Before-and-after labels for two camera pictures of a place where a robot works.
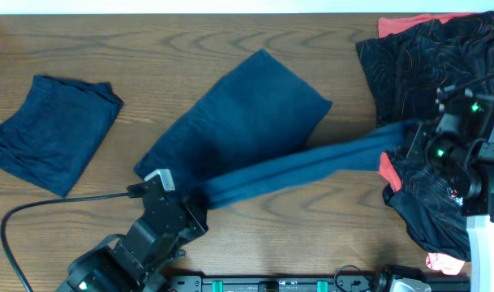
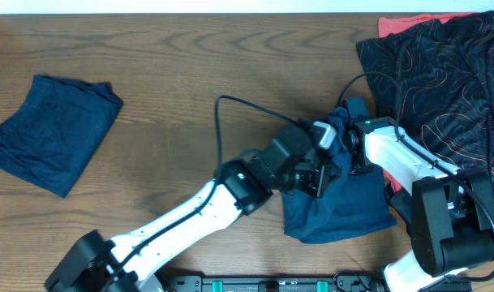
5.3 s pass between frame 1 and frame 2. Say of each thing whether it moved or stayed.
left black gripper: moved
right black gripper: moved
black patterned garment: stayed
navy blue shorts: moved
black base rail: stayed
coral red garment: stayed
